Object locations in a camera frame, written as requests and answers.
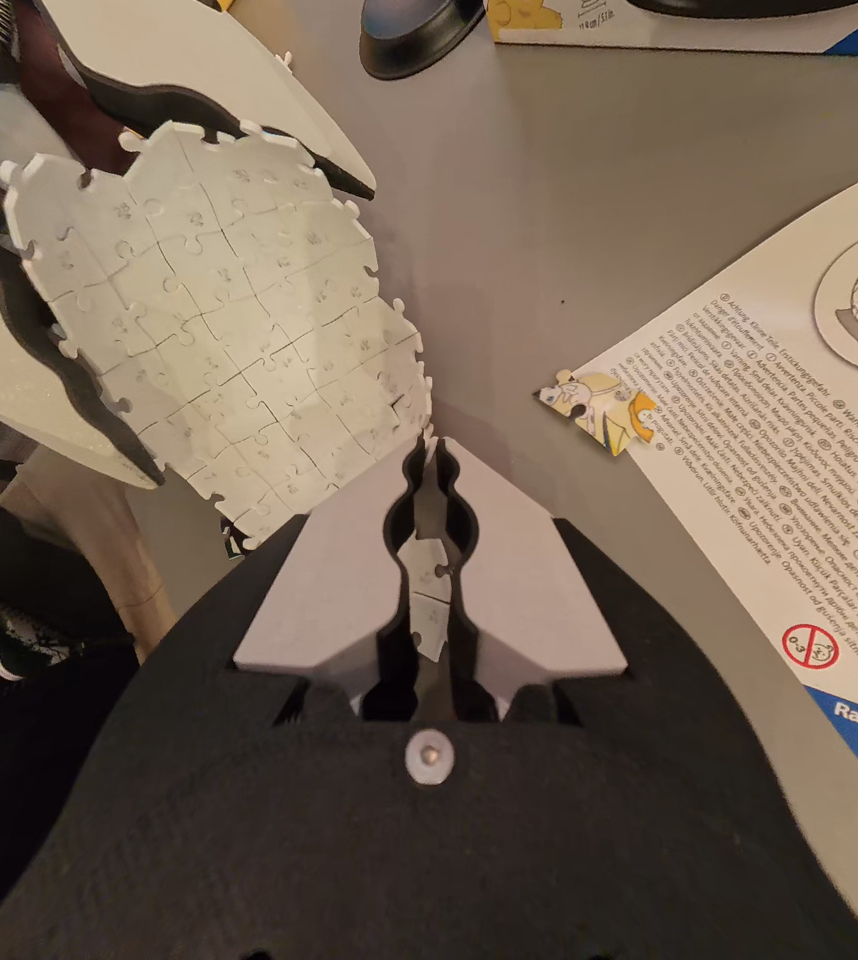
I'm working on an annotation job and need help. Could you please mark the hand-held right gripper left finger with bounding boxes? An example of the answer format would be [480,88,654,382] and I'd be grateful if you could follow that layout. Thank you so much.
[232,437,430,723]

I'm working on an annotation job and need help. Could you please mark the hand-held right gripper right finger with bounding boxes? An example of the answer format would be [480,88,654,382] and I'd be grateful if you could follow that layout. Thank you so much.
[435,437,628,723]

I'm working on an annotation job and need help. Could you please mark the partly built puzzle ball shell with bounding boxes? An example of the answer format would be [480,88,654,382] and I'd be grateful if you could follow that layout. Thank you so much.
[0,120,437,555]

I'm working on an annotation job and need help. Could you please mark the yellow cream joined puzzle pieces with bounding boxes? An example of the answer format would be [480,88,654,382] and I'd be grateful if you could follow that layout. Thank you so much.
[534,367,658,457]

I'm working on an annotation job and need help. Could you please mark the black ball stand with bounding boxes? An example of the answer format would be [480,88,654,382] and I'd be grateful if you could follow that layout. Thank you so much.
[360,0,486,81]

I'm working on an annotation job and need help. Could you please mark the puzzle instruction leaflet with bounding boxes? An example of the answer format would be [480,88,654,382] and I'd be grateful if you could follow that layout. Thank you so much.
[571,150,858,804]

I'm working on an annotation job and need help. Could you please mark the blue puzzle box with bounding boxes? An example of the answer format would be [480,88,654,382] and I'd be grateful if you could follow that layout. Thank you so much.
[485,0,858,55]

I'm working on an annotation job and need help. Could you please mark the person's beige trousers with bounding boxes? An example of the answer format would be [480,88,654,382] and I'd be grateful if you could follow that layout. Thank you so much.
[16,442,178,665]

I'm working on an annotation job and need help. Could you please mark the black white patterned card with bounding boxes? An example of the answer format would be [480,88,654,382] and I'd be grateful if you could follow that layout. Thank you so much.
[0,596,73,680]

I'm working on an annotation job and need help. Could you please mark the person's black jacket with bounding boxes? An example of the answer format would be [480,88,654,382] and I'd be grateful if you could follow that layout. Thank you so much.
[0,660,141,960]

